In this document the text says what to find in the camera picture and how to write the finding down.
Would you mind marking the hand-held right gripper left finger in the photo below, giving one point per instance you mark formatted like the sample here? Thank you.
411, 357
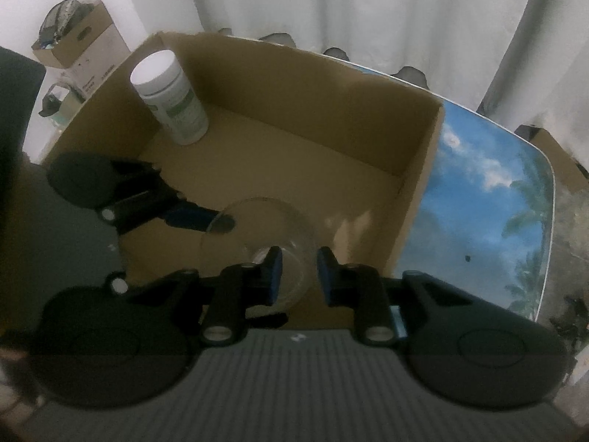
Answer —
275, 267

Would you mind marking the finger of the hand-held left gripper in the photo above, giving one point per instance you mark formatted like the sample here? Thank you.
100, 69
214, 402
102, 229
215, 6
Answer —
188, 216

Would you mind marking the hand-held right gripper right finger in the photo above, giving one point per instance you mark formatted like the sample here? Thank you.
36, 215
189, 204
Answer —
324, 271

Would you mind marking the clear glass bowl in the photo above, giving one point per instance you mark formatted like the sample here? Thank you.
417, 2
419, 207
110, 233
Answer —
285, 225

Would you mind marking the large brown cardboard box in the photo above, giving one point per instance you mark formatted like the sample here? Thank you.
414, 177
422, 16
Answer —
285, 156

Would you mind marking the white pill bottle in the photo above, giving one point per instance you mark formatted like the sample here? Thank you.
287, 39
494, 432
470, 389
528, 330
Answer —
175, 101

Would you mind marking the printed cardboard box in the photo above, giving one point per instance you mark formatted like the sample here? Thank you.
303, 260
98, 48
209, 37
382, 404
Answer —
92, 55

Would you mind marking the dark crumpled bags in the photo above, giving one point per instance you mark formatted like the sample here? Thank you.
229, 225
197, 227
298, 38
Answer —
60, 18

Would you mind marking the flat cardboard piece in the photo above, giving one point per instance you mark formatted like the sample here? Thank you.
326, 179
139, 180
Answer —
552, 152

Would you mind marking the white curtain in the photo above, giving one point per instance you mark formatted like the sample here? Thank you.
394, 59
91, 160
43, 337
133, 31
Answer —
368, 4

